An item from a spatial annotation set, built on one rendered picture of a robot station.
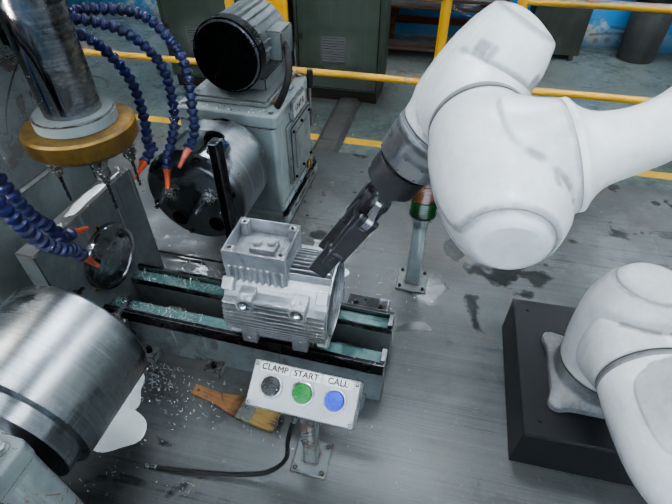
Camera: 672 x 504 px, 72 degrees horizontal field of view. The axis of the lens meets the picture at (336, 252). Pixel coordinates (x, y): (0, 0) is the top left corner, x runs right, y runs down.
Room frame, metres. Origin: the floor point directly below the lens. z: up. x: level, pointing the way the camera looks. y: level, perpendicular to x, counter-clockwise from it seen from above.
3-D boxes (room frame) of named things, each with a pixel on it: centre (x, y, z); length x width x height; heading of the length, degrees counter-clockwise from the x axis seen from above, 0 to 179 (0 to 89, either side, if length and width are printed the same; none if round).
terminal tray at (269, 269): (0.64, 0.14, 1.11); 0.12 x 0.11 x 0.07; 77
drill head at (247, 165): (1.03, 0.31, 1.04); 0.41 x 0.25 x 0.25; 166
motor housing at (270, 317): (0.63, 0.10, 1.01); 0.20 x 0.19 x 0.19; 77
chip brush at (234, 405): (0.50, 0.21, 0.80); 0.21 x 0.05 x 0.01; 68
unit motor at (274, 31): (1.32, 0.21, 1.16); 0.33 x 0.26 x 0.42; 166
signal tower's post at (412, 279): (0.87, -0.20, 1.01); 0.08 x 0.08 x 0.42; 76
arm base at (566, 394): (0.52, -0.50, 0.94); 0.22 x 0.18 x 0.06; 165
